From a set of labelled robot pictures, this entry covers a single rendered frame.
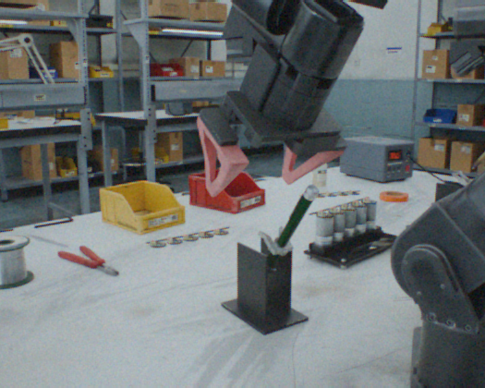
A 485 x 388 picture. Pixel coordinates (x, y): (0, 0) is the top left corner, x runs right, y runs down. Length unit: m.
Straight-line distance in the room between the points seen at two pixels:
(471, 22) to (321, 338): 0.59
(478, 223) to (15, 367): 0.40
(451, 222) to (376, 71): 5.87
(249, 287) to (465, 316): 0.24
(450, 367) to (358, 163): 0.93
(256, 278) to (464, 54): 0.57
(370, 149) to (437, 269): 0.91
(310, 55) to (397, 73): 5.65
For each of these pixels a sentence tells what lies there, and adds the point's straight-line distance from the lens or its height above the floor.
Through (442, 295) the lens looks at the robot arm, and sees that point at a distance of 0.37.
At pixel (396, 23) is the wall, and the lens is 6.12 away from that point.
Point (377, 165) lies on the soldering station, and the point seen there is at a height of 0.79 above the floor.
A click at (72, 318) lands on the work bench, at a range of 0.57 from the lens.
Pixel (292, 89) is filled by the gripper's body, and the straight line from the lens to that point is 0.43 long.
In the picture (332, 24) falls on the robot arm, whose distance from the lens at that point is 0.41.
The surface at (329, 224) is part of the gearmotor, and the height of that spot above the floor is 0.80.
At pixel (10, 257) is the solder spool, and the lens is 0.67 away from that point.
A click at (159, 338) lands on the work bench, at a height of 0.75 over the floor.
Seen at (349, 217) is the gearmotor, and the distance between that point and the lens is 0.75.
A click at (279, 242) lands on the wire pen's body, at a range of 0.50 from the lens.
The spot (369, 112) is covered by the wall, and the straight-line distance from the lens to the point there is 6.26.
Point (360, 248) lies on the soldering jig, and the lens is 0.74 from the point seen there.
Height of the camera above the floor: 1.00
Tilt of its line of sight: 13 degrees down
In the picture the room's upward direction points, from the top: straight up
